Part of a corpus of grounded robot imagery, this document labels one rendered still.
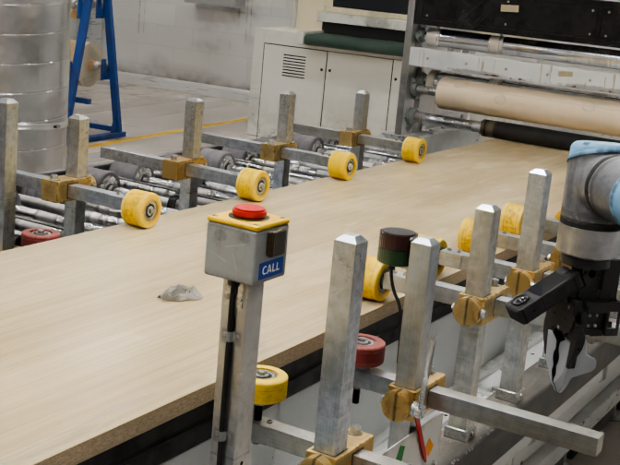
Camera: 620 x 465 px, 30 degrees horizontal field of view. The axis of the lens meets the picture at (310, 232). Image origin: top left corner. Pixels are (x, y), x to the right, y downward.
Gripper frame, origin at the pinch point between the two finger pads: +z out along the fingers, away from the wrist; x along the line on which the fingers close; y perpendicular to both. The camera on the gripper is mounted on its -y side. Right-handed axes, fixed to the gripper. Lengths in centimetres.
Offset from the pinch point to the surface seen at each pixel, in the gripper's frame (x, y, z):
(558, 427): -0.4, 1.5, 7.0
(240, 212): -18, -56, -30
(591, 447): -4.6, 5.0, 8.6
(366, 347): 24.2, -20.5, 2.2
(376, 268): 49, -9, -4
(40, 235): 96, -65, 2
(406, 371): 15.3, -17.2, 3.1
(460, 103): 260, 113, -10
